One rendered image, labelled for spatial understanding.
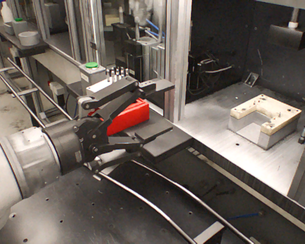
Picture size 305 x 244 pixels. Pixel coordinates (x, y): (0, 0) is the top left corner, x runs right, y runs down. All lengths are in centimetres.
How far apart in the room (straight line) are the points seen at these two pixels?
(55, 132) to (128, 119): 45
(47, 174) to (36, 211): 58
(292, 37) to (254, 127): 28
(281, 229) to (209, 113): 43
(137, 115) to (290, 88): 55
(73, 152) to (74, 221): 53
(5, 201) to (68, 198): 60
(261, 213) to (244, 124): 30
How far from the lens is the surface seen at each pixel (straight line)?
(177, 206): 95
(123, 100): 46
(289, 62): 110
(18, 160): 40
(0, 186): 40
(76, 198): 99
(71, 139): 42
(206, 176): 115
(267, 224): 107
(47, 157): 41
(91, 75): 95
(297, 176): 68
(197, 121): 90
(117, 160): 51
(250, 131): 88
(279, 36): 80
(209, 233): 73
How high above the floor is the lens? 139
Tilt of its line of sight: 33 degrees down
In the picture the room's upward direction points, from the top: straight up
